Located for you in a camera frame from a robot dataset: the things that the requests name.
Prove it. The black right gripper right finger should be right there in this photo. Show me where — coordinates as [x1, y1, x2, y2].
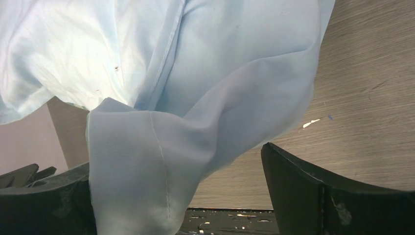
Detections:
[261, 143, 415, 235]

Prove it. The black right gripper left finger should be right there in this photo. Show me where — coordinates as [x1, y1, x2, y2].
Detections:
[0, 163, 97, 235]

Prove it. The light blue pillowcase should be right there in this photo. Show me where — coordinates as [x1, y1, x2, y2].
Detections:
[0, 0, 335, 235]

